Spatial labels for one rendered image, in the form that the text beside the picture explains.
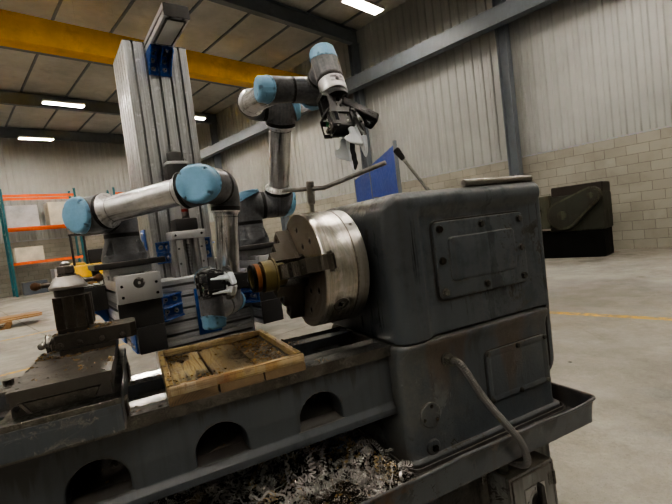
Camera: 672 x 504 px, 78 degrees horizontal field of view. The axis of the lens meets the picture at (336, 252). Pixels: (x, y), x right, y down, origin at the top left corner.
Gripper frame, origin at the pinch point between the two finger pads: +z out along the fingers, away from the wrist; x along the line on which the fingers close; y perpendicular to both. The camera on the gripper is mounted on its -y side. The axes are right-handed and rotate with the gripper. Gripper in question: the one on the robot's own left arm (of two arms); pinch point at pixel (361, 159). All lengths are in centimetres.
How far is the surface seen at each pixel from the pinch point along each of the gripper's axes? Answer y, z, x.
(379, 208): -0.4, 14.6, 0.5
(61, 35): 138, -795, -793
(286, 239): 17.5, 11.9, -22.6
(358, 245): 5.3, 21.8, -5.2
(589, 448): -125, 118, -74
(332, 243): 12.3, 20.3, -5.2
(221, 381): 44, 46, -10
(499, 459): -20, 83, -11
